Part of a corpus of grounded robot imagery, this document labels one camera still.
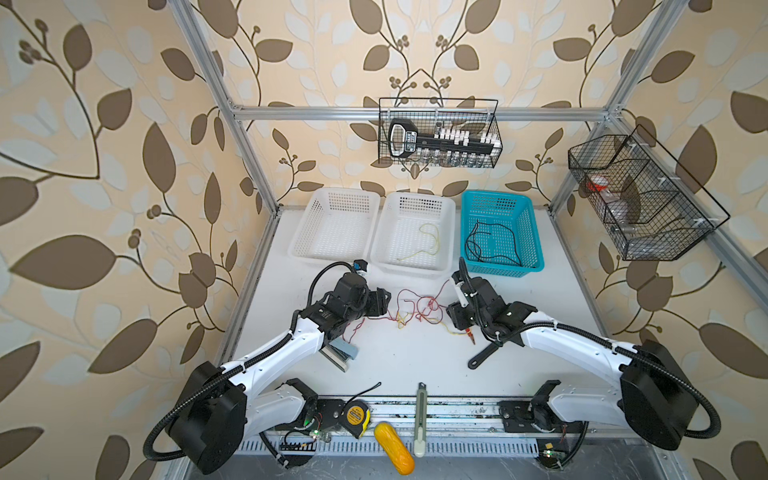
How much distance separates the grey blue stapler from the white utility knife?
0.69ft

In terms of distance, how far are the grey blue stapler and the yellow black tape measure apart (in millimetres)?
107

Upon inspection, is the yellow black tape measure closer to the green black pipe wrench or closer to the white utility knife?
the white utility knife

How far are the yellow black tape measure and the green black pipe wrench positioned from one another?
0.31 meters

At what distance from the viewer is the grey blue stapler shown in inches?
32.4

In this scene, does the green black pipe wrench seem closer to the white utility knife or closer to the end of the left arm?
the white utility knife

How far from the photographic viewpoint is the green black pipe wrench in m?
0.84

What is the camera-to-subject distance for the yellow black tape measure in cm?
72

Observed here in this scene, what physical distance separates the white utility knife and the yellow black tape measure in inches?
5.0
